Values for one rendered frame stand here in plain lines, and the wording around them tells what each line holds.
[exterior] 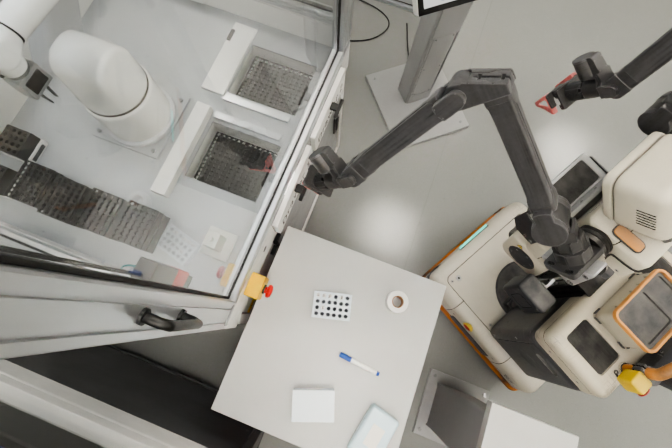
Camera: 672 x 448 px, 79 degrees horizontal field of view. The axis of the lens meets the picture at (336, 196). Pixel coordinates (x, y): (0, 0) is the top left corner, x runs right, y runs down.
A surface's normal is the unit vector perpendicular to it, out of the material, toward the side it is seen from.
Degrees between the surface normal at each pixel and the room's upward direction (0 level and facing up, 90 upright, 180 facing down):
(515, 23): 0
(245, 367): 0
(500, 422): 0
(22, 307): 90
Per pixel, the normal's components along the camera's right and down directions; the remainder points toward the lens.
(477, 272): 0.03, -0.28
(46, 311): 0.93, 0.35
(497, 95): -0.42, 0.63
